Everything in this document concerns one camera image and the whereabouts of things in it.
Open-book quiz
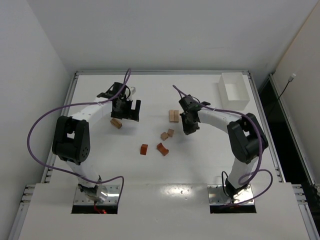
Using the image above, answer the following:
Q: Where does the brown long wood block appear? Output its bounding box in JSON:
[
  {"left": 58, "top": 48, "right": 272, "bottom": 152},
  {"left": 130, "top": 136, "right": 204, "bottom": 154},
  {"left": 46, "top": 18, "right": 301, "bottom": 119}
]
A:
[{"left": 110, "top": 118, "right": 123, "bottom": 129}]

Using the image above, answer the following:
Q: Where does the light long wood plank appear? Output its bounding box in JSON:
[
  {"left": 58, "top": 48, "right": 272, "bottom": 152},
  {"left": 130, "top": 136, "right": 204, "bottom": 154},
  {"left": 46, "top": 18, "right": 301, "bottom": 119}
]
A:
[{"left": 169, "top": 109, "right": 175, "bottom": 123}]

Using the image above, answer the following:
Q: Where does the light wood block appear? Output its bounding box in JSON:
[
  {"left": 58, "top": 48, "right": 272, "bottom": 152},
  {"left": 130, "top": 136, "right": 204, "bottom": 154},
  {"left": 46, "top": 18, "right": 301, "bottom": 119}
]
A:
[{"left": 167, "top": 128, "right": 174, "bottom": 138}]

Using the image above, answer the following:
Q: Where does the light wood cube with holes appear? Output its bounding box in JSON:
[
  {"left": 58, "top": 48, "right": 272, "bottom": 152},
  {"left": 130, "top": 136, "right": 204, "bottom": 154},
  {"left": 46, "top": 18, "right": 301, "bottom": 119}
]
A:
[{"left": 160, "top": 132, "right": 169, "bottom": 141}]

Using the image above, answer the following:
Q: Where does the dark orange notched block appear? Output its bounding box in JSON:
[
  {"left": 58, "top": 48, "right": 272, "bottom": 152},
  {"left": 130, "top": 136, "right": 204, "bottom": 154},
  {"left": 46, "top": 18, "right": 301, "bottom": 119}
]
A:
[{"left": 156, "top": 143, "right": 169, "bottom": 156}]

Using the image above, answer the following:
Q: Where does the white perforated basket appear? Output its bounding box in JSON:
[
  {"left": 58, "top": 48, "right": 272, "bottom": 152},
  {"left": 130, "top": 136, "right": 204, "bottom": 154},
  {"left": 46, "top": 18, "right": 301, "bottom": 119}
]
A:
[{"left": 218, "top": 72, "right": 250, "bottom": 111}]

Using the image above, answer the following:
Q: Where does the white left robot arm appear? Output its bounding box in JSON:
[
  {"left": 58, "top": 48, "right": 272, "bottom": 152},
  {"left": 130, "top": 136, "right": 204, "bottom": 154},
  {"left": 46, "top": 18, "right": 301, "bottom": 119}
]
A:
[{"left": 52, "top": 82, "right": 141, "bottom": 202}]

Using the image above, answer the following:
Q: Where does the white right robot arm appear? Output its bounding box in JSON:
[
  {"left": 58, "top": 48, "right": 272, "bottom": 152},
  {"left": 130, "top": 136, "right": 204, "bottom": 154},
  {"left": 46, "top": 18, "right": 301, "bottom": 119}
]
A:
[{"left": 179, "top": 95, "right": 269, "bottom": 198}]

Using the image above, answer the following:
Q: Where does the dark orange wood cube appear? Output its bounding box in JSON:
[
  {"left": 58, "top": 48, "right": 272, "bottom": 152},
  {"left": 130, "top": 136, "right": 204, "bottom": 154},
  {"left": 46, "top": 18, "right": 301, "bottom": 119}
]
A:
[{"left": 140, "top": 144, "right": 148, "bottom": 156}]

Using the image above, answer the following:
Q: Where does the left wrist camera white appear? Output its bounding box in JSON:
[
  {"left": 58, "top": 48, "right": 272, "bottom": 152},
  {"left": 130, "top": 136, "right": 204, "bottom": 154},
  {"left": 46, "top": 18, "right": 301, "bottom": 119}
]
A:
[{"left": 126, "top": 86, "right": 136, "bottom": 98}]

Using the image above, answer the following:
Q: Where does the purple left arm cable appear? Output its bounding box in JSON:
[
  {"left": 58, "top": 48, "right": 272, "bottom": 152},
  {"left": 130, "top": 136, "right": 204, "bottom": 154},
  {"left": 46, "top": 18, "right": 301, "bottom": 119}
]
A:
[{"left": 26, "top": 68, "right": 132, "bottom": 205}]

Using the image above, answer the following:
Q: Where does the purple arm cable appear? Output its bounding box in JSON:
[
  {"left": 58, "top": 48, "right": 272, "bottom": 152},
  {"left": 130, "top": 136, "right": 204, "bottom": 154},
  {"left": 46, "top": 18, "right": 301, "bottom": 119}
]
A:
[
  {"left": 172, "top": 84, "right": 274, "bottom": 209},
  {"left": 26, "top": 68, "right": 132, "bottom": 205}
]

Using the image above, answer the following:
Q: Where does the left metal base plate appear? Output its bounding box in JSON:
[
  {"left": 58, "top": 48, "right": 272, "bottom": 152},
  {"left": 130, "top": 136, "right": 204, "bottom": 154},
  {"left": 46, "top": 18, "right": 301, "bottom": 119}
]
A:
[{"left": 73, "top": 184, "right": 121, "bottom": 206}]

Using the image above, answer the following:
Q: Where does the metal base plate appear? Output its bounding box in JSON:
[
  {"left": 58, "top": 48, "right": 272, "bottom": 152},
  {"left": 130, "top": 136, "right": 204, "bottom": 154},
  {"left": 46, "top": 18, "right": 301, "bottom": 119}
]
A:
[
  {"left": 73, "top": 184, "right": 121, "bottom": 206},
  {"left": 207, "top": 184, "right": 255, "bottom": 207}
]

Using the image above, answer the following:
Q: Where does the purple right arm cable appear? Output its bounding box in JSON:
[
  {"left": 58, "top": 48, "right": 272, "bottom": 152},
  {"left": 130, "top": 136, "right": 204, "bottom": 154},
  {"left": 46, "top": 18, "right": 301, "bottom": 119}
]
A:
[{"left": 172, "top": 84, "right": 274, "bottom": 209}]

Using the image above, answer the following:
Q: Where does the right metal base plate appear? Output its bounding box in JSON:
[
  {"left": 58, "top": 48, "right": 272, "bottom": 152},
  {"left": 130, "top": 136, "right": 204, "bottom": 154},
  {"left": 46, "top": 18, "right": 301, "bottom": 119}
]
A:
[{"left": 207, "top": 184, "right": 255, "bottom": 207}]

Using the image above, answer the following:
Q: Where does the black wall cable white plug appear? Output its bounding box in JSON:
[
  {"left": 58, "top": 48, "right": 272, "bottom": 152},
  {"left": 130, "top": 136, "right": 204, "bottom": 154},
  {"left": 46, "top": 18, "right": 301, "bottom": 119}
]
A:
[{"left": 273, "top": 73, "right": 296, "bottom": 106}]

